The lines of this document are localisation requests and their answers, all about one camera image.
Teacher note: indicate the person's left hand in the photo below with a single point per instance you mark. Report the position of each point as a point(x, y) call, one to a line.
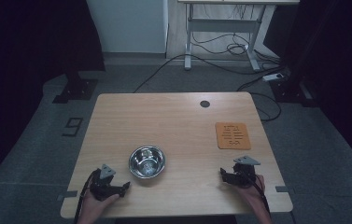
point(91, 208)

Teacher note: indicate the black round table grommet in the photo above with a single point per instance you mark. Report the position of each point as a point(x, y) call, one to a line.
point(205, 104)

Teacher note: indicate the grey tape strip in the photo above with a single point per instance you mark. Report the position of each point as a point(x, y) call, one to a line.
point(67, 195)
point(281, 188)

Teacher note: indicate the person's right hand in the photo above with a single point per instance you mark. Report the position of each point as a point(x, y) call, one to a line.
point(251, 194)

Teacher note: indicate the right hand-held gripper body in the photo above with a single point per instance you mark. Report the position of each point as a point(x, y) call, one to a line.
point(243, 174)

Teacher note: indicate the dark curtain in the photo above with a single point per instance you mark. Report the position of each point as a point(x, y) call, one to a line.
point(24, 46)
point(335, 62)

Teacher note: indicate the black stand base plate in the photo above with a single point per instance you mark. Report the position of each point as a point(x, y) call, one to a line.
point(292, 91)
point(75, 90)

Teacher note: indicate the white desk frame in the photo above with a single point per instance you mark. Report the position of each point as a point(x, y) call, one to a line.
point(226, 25)

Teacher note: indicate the orange square mat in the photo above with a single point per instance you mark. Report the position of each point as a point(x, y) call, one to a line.
point(232, 135)

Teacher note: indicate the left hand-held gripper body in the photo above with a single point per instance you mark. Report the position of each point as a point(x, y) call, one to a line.
point(102, 188)

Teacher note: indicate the stainless steel bowl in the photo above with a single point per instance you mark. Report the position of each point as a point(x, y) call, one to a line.
point(147, 161)

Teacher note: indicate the white power strip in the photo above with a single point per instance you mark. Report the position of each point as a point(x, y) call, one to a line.
point(273, 76)

